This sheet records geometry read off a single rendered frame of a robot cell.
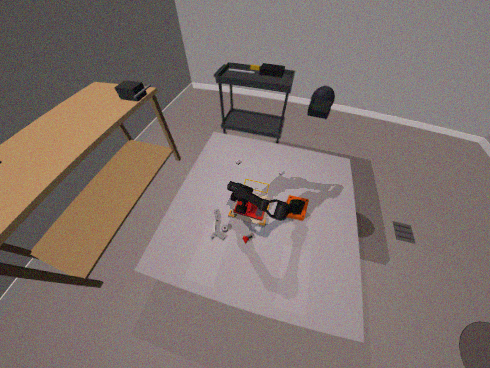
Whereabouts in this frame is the red plastic shell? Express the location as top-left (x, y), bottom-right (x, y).
top-left (237, 201), bottom-right (252, 212)

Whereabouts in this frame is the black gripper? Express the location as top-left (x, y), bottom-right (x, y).
top-left (236, 199), bottom-right (248, 214)

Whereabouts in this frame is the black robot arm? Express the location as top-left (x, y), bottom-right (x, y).
top-left (227, 181), bottom-right (305, 221)

